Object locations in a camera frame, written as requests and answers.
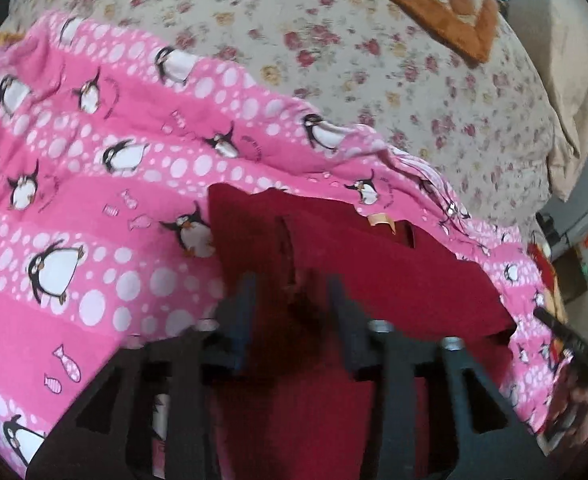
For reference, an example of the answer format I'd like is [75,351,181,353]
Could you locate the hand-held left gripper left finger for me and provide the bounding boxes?
[26,274,259,480]

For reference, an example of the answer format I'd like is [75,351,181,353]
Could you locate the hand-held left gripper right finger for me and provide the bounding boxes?
[327,278,557,480]

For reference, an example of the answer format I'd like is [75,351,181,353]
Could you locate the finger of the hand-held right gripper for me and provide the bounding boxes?
[533,306,588,367]

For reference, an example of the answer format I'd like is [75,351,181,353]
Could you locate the red garment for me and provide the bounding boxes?
[208,183,518,480]

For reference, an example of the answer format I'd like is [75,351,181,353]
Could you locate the red and yellow cloth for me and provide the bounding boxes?
[527,241,570,326]

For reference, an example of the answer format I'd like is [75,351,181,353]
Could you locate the pink penguin print blanket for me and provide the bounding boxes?
[0,10,571,480]

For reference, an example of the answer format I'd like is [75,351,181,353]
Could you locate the floral bedsheet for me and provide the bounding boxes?
[0,0,577,241]

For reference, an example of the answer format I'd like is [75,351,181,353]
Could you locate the beige pillow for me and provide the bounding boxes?
[506,0,588,202]

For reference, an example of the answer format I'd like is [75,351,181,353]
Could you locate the orange checkered pillow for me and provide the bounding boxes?
[319,0,508,64]

